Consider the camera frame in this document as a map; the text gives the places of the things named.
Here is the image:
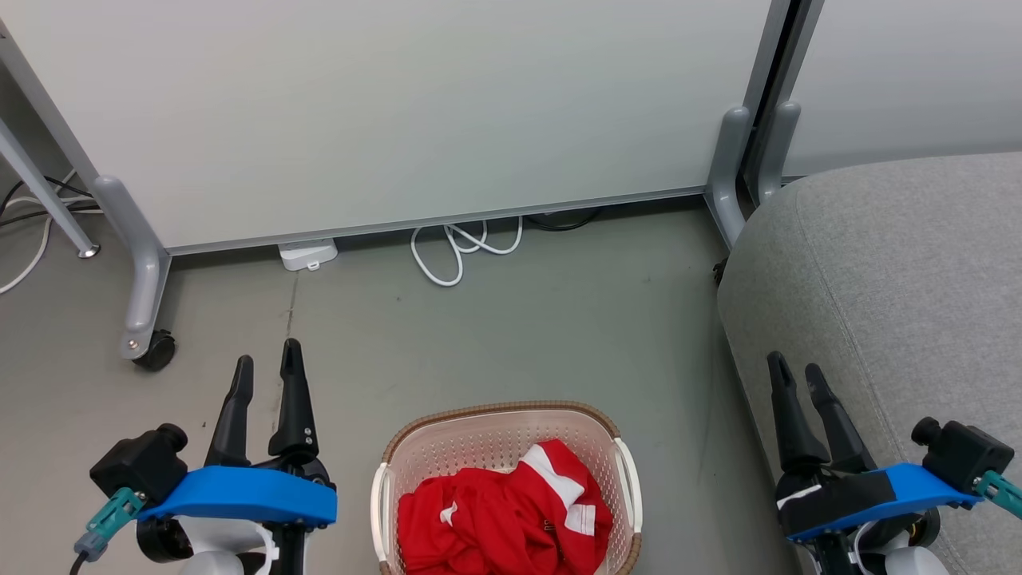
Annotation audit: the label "grey partition leg with caster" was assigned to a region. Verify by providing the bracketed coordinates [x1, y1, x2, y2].
[91, 175, 173, 361]

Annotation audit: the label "long white floor cable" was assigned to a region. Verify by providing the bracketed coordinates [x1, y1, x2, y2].
[0, 169, 105, 295]

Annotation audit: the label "white power adapter box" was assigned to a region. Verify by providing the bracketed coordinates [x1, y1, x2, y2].
[278, 237, 339, 273]

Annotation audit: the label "teal-plug left camera cable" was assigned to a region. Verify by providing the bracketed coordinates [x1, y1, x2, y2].
[69, 487, 149, 575]

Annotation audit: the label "large white partition panel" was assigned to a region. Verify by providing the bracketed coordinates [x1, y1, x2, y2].
[0, 0, 793, 258]

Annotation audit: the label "red and white garment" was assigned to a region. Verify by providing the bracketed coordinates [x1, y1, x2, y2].
[396, 439, 615, 575]

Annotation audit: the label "black caster wheel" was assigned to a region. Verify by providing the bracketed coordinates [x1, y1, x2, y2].
[133, 329, 177, 373]

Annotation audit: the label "teal-plug camera cable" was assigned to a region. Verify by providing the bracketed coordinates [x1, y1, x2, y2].
[69, 487, 149, 575]
[975, 470, 1022, 520]

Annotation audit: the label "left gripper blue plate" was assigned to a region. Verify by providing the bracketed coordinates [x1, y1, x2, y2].
[136, 339, 339, 575]

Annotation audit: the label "grey fabric sofa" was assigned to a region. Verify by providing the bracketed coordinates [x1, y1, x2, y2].
[715, 151, 1022, 575]

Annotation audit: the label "narrow white partition panel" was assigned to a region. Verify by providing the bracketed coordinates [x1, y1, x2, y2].
[781, 0, 1022, 180]

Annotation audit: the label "coiled white cable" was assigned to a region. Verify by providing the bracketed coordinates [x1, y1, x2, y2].
[410, 216, 525, 288]

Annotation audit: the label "teal-plug right camera cable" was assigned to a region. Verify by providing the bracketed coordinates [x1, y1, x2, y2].
[975, 470, 1022, 520]

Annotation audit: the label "grey metal table leg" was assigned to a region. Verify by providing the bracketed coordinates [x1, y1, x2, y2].
[0, 120, 101, 260]

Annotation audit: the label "black floor cables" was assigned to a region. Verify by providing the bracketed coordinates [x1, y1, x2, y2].
[0, 175, 97, 229]

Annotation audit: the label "white wicker-rimmed laundry basket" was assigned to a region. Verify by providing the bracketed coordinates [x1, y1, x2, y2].
[370, 400, 644, 575]

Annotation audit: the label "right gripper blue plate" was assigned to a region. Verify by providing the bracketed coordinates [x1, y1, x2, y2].
[766, 351, 984, 575]

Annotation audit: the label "grey partition foot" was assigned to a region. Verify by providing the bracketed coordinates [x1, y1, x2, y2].
[706, 105, 754, 249]
[756, 100, 802, 206]

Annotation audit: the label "black cable under partition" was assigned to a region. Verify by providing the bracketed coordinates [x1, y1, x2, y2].
[522, 205, 602, 233]

